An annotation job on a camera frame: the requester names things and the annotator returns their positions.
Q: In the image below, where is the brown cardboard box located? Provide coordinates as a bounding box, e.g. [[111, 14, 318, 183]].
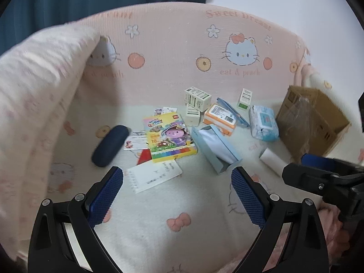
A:
[[275, 85, 351, 162]]

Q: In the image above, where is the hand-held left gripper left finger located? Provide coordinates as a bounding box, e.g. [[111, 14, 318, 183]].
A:
[[28, 166, 124, 273]]

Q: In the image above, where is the red envelope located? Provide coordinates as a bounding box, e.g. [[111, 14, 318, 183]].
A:
[[137, 149, 153, 165]]

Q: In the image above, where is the small white green medicine box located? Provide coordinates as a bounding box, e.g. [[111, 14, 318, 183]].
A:
[[237, 88, 254, 111], [186, 105, 201, 127]]

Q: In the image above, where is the pink cat print blanket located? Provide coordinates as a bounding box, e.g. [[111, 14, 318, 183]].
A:
[[0, 3, 364, 273]]

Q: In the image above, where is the wet wipes pack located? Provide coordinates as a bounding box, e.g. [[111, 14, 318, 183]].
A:
[[249, 105, 280, 142]]

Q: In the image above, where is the white notepad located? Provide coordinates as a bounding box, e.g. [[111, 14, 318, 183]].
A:
[[126, 159, 183, 194]]

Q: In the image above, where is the orange white box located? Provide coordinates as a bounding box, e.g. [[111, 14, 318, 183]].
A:
[[203, 103, 237, 136]]

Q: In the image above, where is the colourful yellow crayon box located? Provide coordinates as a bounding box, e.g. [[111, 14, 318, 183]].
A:
[[142, 113, 199, 164]]

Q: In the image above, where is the white floral sticker card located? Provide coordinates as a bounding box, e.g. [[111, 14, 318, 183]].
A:
[[154, 106, 177, 117]]

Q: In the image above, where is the large white medicine box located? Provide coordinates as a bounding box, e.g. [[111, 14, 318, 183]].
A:
[[184, 87, 212, 112]]

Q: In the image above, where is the pink fuzzy cloth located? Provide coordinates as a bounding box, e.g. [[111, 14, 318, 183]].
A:
[[317, 205, 351, 268]]

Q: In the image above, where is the white card with red flowers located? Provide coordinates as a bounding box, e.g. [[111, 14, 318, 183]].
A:
[[124, 135, 148, 151]]

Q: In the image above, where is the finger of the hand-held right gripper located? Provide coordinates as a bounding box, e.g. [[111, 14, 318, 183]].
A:
[[301, 153, 364, 174], [281, 163, 356, 204]]

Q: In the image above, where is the light blue box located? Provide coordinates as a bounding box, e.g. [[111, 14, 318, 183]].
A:
[[191, 124, 243, 175]]

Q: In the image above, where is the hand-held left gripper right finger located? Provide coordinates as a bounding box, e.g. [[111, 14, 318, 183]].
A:
[[231, 166, 330, 273]]

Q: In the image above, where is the pale pink fluffy quilt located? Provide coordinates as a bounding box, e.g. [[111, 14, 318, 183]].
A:
[[0, 23, 101, 262]]

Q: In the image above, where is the blue plastic pencil case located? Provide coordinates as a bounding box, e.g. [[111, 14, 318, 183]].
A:
[[217, 97, 251, 127]]

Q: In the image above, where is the white paper roll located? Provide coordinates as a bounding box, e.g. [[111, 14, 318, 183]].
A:
[[259, 147, 289, 174]]

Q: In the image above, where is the dark blue glasses case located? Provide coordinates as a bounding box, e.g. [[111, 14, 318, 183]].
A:
[[91, 125, 130, 168]]

